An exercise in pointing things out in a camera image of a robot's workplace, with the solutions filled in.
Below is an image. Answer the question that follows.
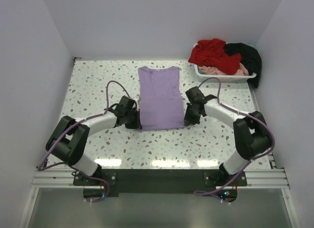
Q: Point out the lilac t shirt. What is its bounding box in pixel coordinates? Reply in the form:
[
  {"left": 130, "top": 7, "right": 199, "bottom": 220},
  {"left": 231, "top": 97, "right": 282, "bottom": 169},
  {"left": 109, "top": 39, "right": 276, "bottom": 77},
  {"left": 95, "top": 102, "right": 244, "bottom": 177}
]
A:
[{"left": 138, "top": 66, "right": 184, "bottom": 131}]

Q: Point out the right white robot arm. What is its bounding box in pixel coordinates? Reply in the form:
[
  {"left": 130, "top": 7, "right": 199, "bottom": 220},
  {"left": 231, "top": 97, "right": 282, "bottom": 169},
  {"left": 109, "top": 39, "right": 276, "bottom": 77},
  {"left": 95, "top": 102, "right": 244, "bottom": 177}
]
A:
[{"left": 184, "top": 99, "right": 275, "bottom": 185}]

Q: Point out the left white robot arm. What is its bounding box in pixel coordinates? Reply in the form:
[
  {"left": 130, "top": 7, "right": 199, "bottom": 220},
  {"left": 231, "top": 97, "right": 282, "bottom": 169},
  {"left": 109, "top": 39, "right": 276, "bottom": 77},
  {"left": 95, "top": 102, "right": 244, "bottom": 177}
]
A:
[{"left": 46, "top": 96, "right": 142, "bottom": 185}]

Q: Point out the white laundry basket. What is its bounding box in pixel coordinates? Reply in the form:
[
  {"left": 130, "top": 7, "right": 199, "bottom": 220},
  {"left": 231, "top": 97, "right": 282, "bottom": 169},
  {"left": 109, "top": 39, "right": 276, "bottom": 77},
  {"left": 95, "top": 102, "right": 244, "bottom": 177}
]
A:
[{"left": 193, "top": 43, "right": 258, "bottom": 83}]

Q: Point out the pink t shirt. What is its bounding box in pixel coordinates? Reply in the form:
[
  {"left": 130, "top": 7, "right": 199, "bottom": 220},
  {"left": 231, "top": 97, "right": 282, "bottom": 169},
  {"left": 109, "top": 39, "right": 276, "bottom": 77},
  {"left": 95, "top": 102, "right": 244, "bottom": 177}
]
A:
[{"left": 198, "top": 63, "right": 249, "bottom": 76}]

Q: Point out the red t shirt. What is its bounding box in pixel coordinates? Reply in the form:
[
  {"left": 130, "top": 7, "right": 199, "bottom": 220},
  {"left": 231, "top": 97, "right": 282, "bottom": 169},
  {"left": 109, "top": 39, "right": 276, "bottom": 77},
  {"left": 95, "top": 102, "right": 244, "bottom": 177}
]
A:
[{"left": 188, "top": 38, "right": 241, "bottom": 75}]

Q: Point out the black t shirt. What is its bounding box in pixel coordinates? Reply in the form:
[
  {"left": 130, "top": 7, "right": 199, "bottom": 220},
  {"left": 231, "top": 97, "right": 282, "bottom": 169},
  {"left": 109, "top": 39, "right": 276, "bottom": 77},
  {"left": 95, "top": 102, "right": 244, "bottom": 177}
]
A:
[{"left": 224, "top": 43, "right": 262, "bottom": 89}]

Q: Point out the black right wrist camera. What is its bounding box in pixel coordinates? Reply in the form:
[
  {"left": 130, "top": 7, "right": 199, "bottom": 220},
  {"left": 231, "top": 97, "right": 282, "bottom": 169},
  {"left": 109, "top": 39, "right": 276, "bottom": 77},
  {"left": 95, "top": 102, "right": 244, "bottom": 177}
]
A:
[{"left": 185, "top": 86, "right": 205, "bottom": 104}]

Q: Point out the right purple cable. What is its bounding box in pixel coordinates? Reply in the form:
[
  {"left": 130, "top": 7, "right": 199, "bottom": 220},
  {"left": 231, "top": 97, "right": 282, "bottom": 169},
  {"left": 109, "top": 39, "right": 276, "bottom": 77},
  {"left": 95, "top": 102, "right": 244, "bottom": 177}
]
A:
[{"left": 193, "top": 77, "right": 275, "bottom": 197}]

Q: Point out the purple cable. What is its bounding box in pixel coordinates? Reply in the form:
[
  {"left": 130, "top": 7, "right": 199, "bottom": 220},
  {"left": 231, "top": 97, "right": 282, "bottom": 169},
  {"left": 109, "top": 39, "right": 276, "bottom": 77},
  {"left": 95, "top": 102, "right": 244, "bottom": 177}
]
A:
[
  {"left": 36, "top": 80, "right": 135, "bottom": 171},
  {"left": 193, "top": 77, "right": 275, "bottom": 197}
]

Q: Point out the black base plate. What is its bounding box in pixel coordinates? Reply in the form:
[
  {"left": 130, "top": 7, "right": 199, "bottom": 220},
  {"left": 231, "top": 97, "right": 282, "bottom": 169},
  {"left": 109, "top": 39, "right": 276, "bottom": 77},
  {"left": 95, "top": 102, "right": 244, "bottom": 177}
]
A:
[{"left": 73, "top": 168, "right": 247, "bottom": 202}]

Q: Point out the aluminium frame rail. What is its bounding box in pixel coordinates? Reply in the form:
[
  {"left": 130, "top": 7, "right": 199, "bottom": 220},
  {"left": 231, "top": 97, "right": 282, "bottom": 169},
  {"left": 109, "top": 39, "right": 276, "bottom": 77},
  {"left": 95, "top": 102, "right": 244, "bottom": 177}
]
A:
[{"left": 18, "top": 88, "right": 301, "bottom": 228}]

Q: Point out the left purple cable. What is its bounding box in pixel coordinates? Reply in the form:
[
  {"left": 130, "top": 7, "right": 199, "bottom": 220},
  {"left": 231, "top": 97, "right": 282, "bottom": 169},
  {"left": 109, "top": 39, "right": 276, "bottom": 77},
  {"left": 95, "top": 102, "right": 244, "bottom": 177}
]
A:
[{"left": 36, "top": 80, "right": 135, "bottom": 171}]

